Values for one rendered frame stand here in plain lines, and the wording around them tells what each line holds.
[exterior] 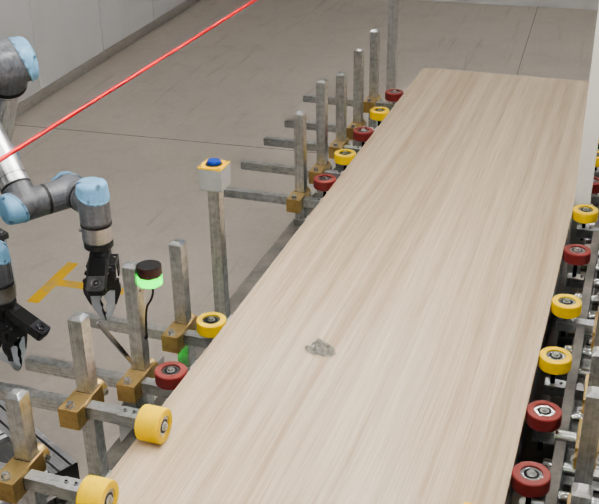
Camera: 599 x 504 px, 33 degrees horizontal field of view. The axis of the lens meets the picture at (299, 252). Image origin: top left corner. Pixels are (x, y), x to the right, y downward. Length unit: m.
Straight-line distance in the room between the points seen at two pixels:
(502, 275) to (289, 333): 0.68
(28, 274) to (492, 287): 2.72
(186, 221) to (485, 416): 3.25
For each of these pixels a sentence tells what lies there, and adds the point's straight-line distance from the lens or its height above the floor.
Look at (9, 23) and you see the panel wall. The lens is 7.04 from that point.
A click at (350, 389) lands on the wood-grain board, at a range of 2.40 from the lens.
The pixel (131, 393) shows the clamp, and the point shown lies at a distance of 2.51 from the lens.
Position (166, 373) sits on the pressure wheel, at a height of 0.90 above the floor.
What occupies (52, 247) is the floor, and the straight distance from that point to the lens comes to 5.21.
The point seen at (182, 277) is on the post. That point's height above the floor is 1.01.
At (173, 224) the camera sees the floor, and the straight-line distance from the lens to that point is 5.32.
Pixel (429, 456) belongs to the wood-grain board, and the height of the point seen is 0.90.
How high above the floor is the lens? 2.28
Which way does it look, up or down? 27 degrees down
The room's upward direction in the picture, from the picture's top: 1 degrees counter-clockwise
